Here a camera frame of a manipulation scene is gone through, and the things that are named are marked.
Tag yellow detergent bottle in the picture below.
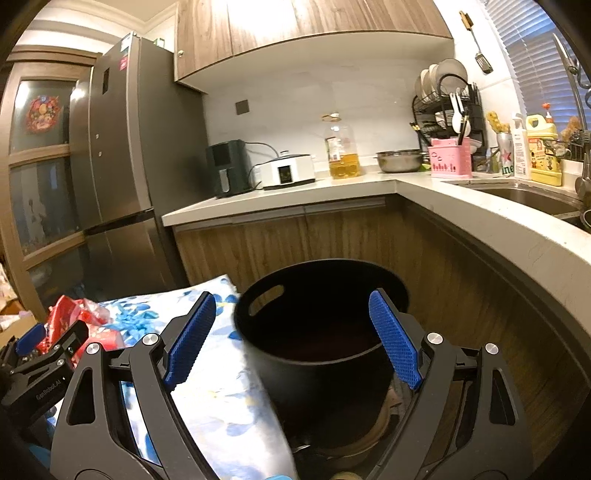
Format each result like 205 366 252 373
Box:
526 102 563 187

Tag white slow cooker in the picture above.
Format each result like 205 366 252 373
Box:
259 153 315 190

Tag window blinds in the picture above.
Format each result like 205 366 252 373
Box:
485 0 590 130

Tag pink utensil holder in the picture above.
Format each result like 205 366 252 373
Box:
428 138 472 179

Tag dark grey refrigerator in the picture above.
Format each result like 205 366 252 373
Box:
69 33 213 301

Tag green beer can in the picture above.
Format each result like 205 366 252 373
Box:
497 132 514 176

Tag wooden lower cabinets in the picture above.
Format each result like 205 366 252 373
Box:
174 195 589 464

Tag black dish rack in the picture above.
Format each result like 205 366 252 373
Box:
412 58 487 157

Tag large red snack bag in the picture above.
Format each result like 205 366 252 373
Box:
36 294 126 356

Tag cooking oil bottle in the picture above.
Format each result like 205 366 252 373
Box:
322 112 362 179

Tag black round trash bin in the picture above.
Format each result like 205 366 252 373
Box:
233 259 410 450

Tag wooden glass door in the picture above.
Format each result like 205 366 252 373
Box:
1 46 98 321

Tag stainless steel bowl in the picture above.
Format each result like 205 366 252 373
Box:
377 149 423 173

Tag wooden upper cabinet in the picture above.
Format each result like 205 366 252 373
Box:
174 1 454 93

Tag floral blue white tablecloth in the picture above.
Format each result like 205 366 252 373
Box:
81 276 297 479

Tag steel sink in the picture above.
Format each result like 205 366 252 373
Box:
453 179 584 229

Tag black air fryer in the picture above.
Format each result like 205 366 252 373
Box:
206 139 252 198

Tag hanging spatula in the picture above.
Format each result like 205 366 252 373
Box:
459 11 494 75

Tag white carton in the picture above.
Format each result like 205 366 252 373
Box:
511 113 531 179

